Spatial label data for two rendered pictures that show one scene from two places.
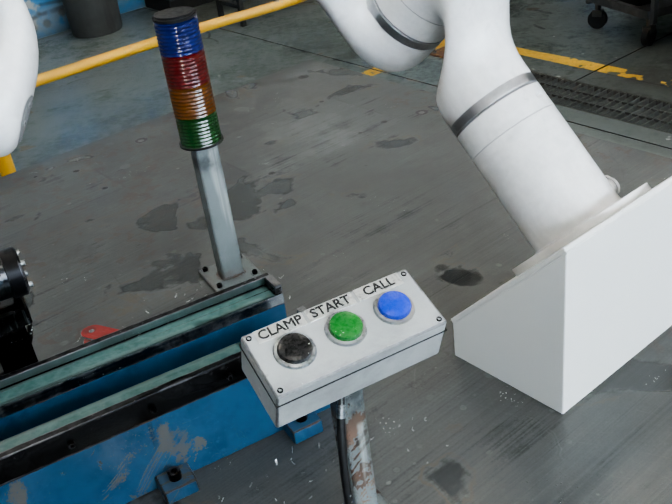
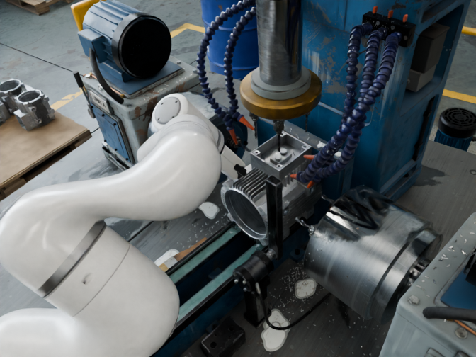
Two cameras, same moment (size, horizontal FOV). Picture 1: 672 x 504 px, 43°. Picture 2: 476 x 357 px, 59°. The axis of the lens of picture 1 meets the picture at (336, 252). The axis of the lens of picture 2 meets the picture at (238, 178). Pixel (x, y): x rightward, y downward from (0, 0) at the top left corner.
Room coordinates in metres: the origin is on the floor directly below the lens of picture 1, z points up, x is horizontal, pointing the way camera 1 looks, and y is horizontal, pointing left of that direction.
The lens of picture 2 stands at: (1.39, 0.27, 1.83)
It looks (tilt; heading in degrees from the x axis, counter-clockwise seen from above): 44 degrees down; 166
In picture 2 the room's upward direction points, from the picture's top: 6 degrees counter-clockwise
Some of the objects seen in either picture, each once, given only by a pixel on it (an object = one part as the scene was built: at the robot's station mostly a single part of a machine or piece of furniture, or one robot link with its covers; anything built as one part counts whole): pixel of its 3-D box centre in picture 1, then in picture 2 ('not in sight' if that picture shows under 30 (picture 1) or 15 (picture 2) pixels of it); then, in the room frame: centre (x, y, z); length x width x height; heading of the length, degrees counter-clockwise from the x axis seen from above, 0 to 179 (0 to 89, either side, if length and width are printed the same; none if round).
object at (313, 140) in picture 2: not in sight; (308, 175); (0.59, 0.67, 0.97); 0.30 x 0.11 x 0.34; 25
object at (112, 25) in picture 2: not in sight; (121, 74); (0.10, 0.23, 1.16); 0.33 x 0.26 x 0.42; 25
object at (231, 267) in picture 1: (204, 154); not in sight; (1.16, 0.17, 1.01); 0.08 x 0.08 x 0.42; 25
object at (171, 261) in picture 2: not in sight; (180, 258); (0.62, 0.25, 0.80); 0.21 x 0.05 x 0.01; 113
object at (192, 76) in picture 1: (185, 66); not in sight; (1.16, 0.17, 1.14); 0.06 x 0.06 x 0.04
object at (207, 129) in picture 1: (198, 127); not in sight; (1.16, 0.17, 1.05); 0.06 x 0.06 x 0.04
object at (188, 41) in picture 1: (178, 34); not in sight; (1.16, 0.17, 1.19); 0.06 x 0.06 x 0.04
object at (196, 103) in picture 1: (192, 97); not in sight; (1.16, 0.17, 1.10); 0.06 x 0.06 x 0.04
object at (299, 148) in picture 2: not in sight; (280, 160); (0.64, 0.57, 1.11); 0.12 x 0.11 x 0.07; 115
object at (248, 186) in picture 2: not in sight; (270, 193); (0.66, 0.53, 1.02); 0.20 x 0.19 x 0.19; 115
